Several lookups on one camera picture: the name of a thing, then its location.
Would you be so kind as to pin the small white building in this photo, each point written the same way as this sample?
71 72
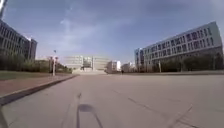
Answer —
114 65

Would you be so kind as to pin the pale wide building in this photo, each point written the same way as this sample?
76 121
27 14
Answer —
86 62

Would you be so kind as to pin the grey concrete road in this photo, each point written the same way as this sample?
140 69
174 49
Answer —
133 100

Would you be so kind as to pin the white pole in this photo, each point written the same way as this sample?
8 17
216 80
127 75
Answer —
54 65

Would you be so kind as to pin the long white grey building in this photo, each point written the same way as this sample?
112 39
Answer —
181 45

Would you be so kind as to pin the row of trees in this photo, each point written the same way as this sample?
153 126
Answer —
190 63

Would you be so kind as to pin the row of bushes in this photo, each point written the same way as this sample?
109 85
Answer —
26 65

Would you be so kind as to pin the grey kerb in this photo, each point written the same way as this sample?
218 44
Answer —
30 89

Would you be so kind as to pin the reddish brick pavement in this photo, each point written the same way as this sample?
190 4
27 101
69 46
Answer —
23 83

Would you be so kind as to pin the grass strip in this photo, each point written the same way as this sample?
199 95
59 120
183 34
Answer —
16 75

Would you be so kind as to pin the dark glass building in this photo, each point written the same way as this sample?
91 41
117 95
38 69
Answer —
13 43

